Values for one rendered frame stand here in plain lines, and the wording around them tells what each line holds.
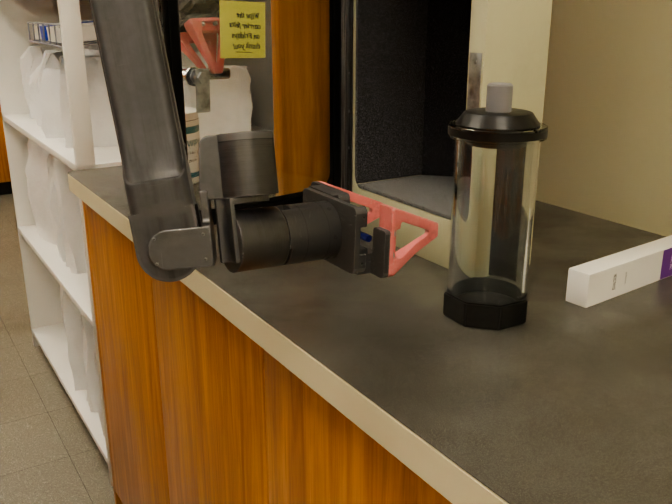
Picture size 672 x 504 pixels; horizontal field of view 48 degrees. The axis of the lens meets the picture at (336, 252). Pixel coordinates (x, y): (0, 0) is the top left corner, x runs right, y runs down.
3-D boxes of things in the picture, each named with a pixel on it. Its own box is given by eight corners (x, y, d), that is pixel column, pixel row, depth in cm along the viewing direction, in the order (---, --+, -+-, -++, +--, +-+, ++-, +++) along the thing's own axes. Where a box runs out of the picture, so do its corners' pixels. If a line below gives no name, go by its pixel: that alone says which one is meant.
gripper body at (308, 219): (318, 185, 78) (253, 191, 74) (372, 206, 70) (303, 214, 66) (317, 245, 80) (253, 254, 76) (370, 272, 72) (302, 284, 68)
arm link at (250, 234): (210, 272, 71) (234, 276, 66) (203, 199, 70) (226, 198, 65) (276, 262, 74) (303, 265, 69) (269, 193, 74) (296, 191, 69)
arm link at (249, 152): (160, 262, 74) (150, 272, 65) (147, 145, 72) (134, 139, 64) (282, 250, 75) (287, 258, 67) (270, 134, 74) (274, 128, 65)
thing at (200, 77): (212, 112, 101) (211, 69, 100) (198, 113, 100) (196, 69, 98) (204, 110, 103) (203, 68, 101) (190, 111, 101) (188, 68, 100)
